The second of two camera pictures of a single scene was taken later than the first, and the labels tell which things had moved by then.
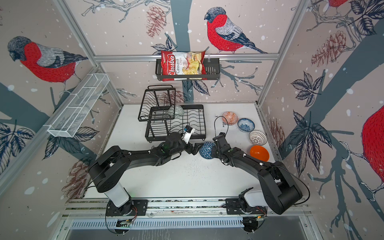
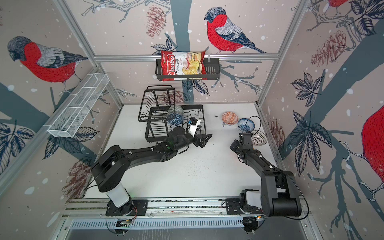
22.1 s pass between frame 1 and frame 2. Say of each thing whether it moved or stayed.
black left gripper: moved
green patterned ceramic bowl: stayed
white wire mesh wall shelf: stayed
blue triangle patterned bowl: moved
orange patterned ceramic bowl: stayed
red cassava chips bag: stayed
